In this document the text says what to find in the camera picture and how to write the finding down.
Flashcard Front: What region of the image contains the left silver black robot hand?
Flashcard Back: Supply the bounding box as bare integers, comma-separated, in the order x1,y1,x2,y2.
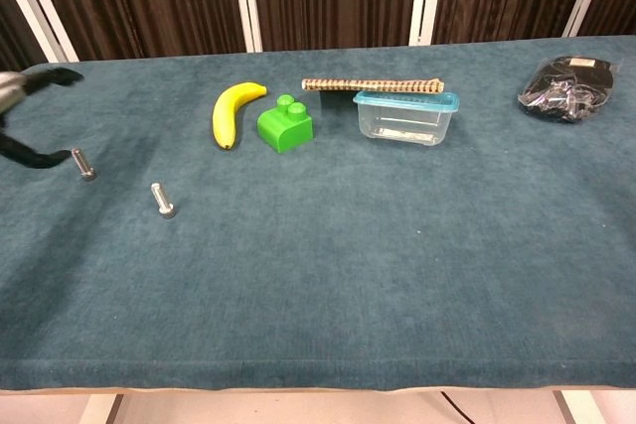
0,67,84,170

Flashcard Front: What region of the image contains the metal bolt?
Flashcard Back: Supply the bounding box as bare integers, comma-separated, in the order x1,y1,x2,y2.
71,147,97,182
150,182,177,220

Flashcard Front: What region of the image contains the yellow banana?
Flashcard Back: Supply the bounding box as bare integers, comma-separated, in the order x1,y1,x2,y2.
212,81,268,151

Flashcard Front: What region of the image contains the green toy building block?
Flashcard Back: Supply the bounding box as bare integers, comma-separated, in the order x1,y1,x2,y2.
256,93,315,154

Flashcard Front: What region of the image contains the white table leg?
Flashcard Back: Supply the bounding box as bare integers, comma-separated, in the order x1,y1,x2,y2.
79,392,125,424
553,390,608,424

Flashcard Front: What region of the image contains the brown spiral notebook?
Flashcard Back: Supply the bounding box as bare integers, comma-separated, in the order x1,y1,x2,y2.
301,76,445,95

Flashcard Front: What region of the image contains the teal table cloth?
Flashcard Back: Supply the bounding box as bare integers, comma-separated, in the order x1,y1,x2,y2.
0,35,636,393

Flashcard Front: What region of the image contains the clear container with blue rim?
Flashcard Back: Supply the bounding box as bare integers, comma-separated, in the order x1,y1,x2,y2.
352,90,460,147

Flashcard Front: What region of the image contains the black item in plastic bag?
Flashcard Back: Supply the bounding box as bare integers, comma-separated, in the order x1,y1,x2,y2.
516,55,625,124

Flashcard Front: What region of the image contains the thin black cable under table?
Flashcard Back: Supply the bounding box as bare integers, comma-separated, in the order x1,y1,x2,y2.
439,390,476,424

